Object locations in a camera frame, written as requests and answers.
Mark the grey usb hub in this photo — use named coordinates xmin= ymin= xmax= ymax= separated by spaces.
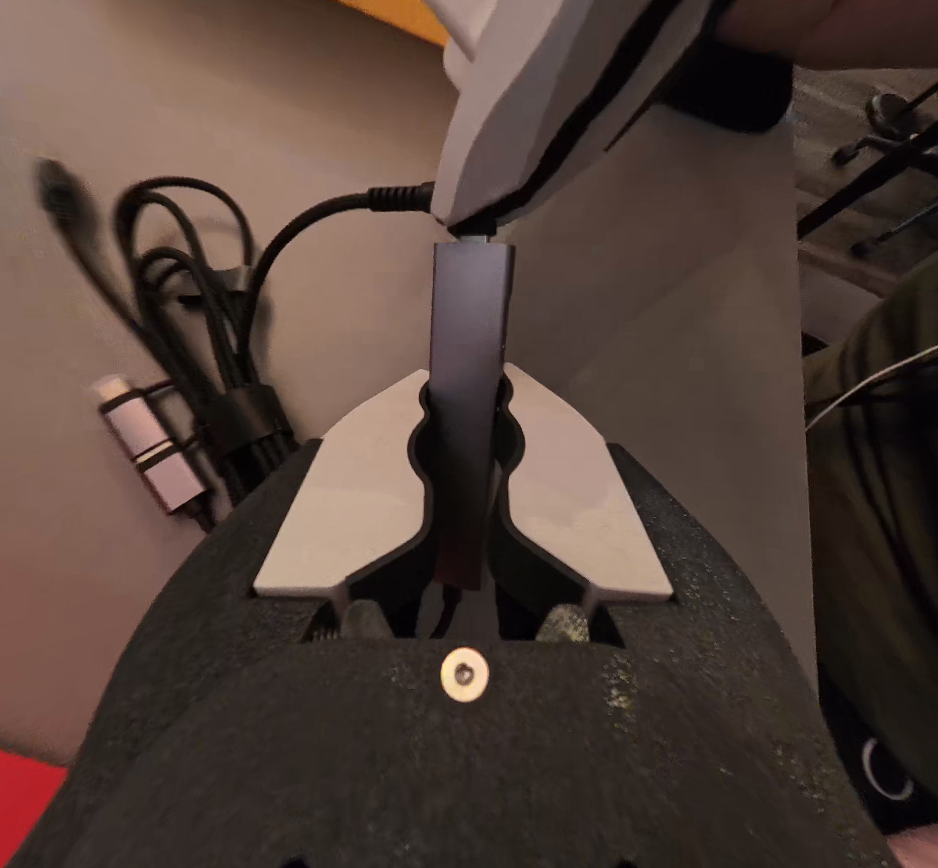
xmin=428 ymin=241 xmax=516 ymax=588

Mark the person's dark green clothing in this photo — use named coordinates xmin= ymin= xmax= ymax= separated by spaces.
xmin=802 ymin=263 xmax=938 ymax=836

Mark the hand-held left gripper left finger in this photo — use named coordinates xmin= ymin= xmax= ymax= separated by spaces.
xmin=253 ymin=370 xmax=438 ymax=599

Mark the black chair base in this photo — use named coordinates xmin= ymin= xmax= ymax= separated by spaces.
xmin=795 ymin=80 xmax=938 ymax=261

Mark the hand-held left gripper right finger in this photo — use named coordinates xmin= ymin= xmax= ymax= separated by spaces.
xmin=490 ymin=362 xmax=675 ymax=601

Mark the black braided usb-c cable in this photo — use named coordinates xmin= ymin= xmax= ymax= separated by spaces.
xmin=33 ymin=157 xmax=514 ymax=517

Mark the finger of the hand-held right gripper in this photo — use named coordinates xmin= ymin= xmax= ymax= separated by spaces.
xmin=498 ymin=0 xmax=718 ymax=226
xmin=388 ymin=0 xmax=686 ymax=226

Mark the red plastic bin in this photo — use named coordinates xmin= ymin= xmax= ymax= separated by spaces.
xmin=0 ymin=751 xmax=70 ymax=868

